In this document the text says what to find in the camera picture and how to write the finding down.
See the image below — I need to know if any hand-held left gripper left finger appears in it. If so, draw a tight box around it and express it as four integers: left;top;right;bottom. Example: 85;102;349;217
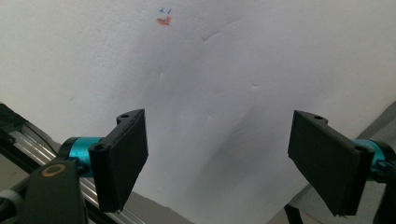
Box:
58;108;149;214

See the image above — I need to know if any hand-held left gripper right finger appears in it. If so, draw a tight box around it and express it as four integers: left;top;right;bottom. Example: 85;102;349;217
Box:
287;109;396;217

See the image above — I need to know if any black table leg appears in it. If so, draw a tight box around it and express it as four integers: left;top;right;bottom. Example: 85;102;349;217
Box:
283;203;304;224

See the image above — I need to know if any aluminium frame rail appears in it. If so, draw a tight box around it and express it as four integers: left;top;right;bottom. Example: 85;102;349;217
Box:
0;103;142;224

